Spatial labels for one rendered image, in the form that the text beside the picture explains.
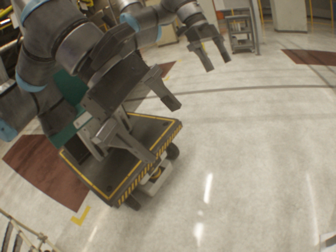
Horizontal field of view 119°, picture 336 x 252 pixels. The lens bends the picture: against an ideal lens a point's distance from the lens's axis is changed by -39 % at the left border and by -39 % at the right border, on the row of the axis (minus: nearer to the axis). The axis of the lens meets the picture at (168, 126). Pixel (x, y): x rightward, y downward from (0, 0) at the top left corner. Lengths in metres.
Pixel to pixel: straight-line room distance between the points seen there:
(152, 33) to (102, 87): 0.73
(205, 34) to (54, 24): 0.42
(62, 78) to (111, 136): 0.67
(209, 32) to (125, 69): 0.37
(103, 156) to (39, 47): 0.89
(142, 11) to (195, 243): 1.10
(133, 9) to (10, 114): 0.55
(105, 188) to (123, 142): 0.68
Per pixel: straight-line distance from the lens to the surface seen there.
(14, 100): 0.61
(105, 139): 0.23
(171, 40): 6.33
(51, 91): 0.70
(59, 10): 0.29
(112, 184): 0.90
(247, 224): 0.98
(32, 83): 0.39
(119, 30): 0.22
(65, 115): 0.70
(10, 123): 0.60
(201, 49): 0.51
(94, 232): 1.27
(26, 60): 0.35
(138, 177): 0.86
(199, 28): 0.53
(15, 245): 1.09
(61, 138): 0.72
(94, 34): 0.26
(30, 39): 0.32
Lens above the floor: 0.94
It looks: 35 degrees down
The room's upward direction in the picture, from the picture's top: 20 degrees counter-clockwise
